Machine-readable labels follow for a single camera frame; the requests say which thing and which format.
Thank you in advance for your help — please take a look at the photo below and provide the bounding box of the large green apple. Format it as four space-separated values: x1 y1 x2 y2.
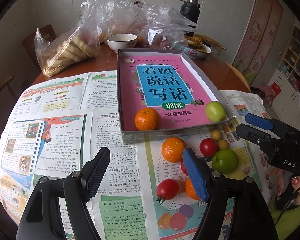
212 149 239 174

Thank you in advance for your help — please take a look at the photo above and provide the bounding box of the red tomato with stem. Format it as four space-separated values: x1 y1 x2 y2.
156 179 179 205

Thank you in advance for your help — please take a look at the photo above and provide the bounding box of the yellow longan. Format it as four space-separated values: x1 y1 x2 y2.
217 139 230 151
210 129 222 142

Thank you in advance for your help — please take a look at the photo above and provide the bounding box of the orange tangerine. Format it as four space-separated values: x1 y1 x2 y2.
184 178 200 200
161 137 186 163
134 108 161 131

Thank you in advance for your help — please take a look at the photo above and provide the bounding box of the red plastic stool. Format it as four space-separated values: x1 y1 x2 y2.
258 82 281 105

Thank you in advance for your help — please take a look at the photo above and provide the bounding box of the small green apple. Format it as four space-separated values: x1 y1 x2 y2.
205 101 226 122

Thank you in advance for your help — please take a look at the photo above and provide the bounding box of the newspaper left sheet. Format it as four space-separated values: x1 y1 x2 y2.
0 70 147 239

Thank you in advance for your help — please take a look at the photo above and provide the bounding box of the white shelf cabinet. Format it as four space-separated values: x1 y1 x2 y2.
268 21 300 129

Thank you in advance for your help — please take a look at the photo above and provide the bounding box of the orange tangerine in box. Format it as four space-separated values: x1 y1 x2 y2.
134 108 161 131

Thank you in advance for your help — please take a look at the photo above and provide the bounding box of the pink Hello Kitty wardrobe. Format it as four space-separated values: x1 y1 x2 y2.
232 0 283 85

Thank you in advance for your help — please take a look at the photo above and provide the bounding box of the grey cardboard box tray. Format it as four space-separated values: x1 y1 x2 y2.
117 49 235 144

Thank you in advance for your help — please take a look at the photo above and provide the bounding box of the pink Chinese workbook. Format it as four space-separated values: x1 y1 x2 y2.
117 55 216 131

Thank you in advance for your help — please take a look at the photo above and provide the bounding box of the patterned bowl with pancakes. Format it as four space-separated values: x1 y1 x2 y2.
182 36 212 60

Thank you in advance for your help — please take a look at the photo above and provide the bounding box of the plastic bag of flatbreads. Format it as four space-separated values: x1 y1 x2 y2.
34 20 100 77

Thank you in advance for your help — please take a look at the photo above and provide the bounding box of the white ceramic bowl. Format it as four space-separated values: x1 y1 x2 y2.
107 34 138 53

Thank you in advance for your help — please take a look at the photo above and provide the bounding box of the black thermos flask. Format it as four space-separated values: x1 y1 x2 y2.
180 0 200 23

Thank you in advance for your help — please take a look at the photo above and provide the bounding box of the clear plastic bag right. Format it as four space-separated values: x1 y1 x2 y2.
141 3 200 50

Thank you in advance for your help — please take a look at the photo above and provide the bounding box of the clear plastic bag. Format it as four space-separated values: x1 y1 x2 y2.
81 0 147 46
141 3 200 50

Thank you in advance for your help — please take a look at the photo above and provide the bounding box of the wooden chair left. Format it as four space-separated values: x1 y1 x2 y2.
21 24 57 68

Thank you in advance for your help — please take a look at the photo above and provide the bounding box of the clear plastic bag middle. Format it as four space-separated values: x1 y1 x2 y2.
81 0 147 46

